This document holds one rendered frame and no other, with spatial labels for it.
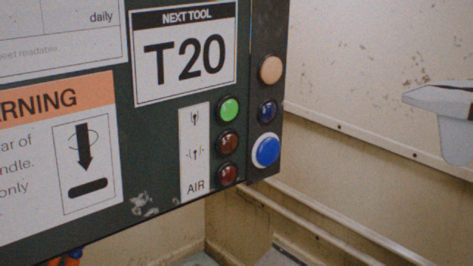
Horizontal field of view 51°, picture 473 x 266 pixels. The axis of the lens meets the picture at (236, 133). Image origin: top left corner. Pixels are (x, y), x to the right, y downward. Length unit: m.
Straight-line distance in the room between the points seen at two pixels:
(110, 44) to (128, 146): 0.08
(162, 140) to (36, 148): 0.10
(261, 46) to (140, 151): 0.14
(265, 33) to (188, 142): 0.12
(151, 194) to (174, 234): 1.54
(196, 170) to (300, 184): 1.10
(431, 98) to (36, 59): 0.29
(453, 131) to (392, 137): 0.84
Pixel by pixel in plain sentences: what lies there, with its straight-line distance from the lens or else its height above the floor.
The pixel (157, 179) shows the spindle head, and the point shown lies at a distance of 0.41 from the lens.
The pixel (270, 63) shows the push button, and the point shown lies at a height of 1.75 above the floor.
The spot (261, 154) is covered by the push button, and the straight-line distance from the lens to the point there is 0.47.
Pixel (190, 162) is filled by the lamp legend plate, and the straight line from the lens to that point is 0.42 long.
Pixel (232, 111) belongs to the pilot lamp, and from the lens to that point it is 0.42.
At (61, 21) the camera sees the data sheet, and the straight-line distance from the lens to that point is 0.34.
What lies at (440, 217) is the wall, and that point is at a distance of 1.27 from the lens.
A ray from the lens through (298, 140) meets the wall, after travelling 1.47.
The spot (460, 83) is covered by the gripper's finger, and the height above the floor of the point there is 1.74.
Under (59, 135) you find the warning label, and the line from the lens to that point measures 0.35.
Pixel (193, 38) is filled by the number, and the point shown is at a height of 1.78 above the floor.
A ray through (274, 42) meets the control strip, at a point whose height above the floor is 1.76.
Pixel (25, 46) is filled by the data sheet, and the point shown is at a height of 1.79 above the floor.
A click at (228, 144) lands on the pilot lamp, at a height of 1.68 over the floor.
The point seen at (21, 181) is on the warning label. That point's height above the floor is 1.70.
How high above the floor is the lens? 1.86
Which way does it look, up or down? 23 degrees down
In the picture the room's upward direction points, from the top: 1 degrees clockwise
